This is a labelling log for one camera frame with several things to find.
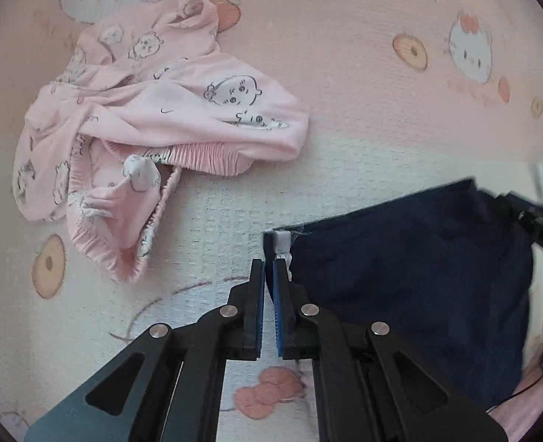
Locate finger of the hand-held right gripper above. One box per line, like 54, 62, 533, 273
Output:
476, 187, 543, 259

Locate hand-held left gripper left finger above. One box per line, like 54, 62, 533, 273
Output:
23, 259, 267, 442

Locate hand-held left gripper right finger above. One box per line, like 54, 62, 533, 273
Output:
272, 259, 508, 442

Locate navy blue garment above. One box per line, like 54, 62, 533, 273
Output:
263, 177, 535, 411

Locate pink printed pajama pants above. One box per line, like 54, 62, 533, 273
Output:
66, 140, 254, 285

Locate person's pink clothing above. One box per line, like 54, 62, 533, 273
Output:
487, 368, 543, 442

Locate pink cat printed blanket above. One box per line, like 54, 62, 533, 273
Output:
0, 0, 543, 442

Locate pink printed pajama top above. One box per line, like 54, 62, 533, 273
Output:
13, 0, 310, 222

